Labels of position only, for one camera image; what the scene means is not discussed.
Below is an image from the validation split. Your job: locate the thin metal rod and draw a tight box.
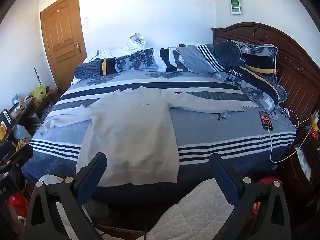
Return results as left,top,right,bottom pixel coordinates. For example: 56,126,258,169
33,67,42,86

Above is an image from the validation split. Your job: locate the white charging cable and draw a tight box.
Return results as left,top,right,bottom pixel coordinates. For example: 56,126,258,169
267,107,316,163

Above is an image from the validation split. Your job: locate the bed with striped blue sheet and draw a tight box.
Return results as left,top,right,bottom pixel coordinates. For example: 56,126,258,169
21,69,297,205

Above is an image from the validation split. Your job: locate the cream knit sweater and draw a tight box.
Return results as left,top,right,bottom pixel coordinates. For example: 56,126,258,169
40,86,245,186

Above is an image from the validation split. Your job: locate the dark wooden headboard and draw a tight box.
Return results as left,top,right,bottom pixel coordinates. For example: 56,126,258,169
211,22,320,122

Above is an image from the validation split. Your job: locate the smartphone with lit screen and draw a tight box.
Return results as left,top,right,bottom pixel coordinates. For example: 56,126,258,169
259,110,274,131

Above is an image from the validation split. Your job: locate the blue printed pillow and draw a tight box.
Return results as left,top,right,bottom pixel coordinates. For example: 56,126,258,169
74,48,156,79

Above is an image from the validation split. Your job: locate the white crumpled garment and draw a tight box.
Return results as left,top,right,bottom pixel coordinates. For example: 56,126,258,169
86,33,151,63

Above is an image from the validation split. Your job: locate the white quilted blanket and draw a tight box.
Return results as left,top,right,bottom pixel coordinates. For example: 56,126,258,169
144,179,241,240

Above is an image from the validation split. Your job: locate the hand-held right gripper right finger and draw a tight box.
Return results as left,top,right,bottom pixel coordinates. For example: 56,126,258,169
208,153,292,240

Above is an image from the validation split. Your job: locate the yellow plastic bag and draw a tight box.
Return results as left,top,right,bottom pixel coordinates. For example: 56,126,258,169
32,85,48,105

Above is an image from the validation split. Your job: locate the wooden door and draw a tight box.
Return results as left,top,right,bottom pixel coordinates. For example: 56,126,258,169
40,0,88,93

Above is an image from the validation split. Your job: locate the white wall control panel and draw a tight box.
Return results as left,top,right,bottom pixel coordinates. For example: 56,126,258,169
230,0,241,14

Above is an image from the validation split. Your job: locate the red plastic bag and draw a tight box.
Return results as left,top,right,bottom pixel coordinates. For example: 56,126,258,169
6,191,29,218
252,176,283,221

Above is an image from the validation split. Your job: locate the cluttered side table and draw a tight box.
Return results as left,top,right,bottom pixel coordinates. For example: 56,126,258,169
0,87,60,144

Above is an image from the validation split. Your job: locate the dark wooden nightstand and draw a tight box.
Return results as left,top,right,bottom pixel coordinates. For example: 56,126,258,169
282,110,320,205

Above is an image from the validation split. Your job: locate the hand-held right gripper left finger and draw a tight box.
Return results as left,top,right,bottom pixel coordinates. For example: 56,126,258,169
25,152,108,240

